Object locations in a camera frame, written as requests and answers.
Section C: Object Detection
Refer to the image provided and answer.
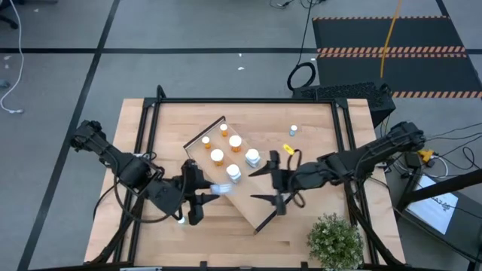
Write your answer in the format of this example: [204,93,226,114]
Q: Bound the black table frame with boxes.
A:
[84,84,406,271]

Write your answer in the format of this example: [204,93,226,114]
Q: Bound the white bottle blue label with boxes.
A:
[244,148,262,169]
[225,163,243,184]

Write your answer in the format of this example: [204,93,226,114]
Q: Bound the black perforated computer case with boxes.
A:
[291,81,397,128]

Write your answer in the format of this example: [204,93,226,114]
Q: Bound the black stand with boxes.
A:
[395,169,482,264]

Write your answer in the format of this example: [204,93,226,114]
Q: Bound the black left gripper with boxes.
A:
[150,159,221,227]

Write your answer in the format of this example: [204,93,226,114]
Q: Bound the translucent pill bottle white cap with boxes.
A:
[209,182,233,196]

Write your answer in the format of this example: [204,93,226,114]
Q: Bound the black coiled floor cable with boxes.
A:
[286,0,318,91]

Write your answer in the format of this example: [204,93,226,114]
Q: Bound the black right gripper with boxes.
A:
[247,150,321,216]

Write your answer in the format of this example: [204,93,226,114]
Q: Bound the yellow plug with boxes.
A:
[416,149,436,163]

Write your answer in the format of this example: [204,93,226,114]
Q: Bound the black ramp hazard stripes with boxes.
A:
[311,15,482,99]

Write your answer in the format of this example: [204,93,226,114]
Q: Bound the white paper sheet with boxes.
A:
[405,174,461,235]

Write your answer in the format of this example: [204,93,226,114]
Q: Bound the small green potted plant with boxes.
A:
[307,212,365,271]

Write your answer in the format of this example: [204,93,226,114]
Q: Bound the black power adapter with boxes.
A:
[404,152,423,169]

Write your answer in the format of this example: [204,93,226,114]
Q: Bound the yellow hanging cable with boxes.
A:
[379,0,403,79]

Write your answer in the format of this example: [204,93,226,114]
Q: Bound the black office chair base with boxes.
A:
[0,11,19,30]

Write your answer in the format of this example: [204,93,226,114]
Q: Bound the white floor cable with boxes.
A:
[0,0,26,114]

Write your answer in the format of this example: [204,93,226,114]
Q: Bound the wooden shelf black metal legs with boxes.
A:
[182,115,300,235]

